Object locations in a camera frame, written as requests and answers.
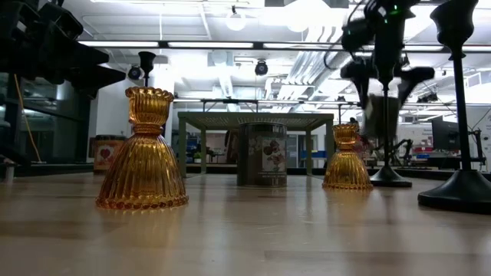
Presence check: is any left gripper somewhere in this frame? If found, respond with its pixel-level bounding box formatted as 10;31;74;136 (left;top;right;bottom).
15;22;127;100

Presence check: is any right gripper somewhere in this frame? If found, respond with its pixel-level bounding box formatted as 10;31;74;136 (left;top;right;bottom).
339;15;437;111

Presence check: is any tall black metal candlestick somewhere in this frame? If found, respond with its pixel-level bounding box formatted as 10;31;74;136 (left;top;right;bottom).
137;51;157;88

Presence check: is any heart label candle tin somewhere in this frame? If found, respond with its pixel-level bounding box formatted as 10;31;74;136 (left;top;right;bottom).
93;134;128;176

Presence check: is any amber ribbed glass candle holder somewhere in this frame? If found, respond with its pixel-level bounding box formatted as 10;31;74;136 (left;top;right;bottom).
94;86;189;211
321;123;374;191

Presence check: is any medium black metal candlestick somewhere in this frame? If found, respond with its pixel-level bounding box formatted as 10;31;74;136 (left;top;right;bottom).
369;61;414;189

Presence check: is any short black metal candlestick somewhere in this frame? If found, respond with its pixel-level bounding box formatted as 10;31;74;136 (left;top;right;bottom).
417;0;491;215

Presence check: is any flower label candle tin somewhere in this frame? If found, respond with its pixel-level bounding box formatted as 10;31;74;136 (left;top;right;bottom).
236;121;288;188

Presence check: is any long ceiling light strip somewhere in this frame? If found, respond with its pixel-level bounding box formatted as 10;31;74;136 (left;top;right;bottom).
78;40;491;51

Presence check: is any black computer monitor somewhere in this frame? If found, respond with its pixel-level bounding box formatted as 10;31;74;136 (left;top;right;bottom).
431;114;461;153

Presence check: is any white round ceiling lamp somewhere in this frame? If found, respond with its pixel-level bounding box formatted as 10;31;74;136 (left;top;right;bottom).
225;5;247;32
285;0;321;34

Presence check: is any blue background panel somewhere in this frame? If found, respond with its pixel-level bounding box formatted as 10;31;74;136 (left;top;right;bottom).
300;149;328;160

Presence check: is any sage green perforated metal shelf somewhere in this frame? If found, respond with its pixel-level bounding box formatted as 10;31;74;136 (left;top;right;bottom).
177;111;335;178

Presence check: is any small white cylinder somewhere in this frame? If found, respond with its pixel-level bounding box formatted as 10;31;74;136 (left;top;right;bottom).
2;163;16;183

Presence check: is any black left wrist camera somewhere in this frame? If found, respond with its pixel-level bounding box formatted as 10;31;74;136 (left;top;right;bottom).
36;2;84;41

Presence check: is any yellow cable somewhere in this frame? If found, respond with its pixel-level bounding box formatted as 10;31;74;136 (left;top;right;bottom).
14;74;42;164

